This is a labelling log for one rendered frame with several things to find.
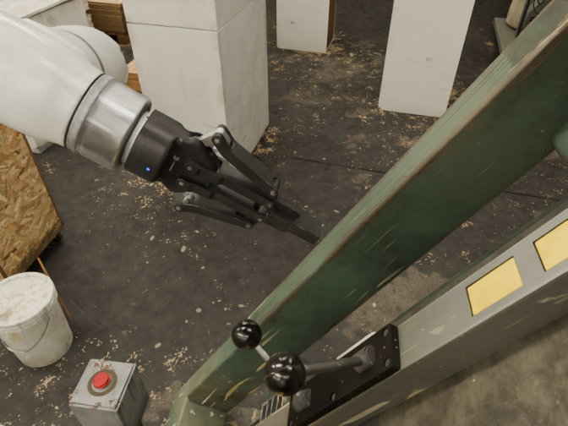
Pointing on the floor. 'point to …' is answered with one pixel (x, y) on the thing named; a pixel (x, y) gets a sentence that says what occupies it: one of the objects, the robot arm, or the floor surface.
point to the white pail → (34, 319)
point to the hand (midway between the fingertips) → (294, 221)
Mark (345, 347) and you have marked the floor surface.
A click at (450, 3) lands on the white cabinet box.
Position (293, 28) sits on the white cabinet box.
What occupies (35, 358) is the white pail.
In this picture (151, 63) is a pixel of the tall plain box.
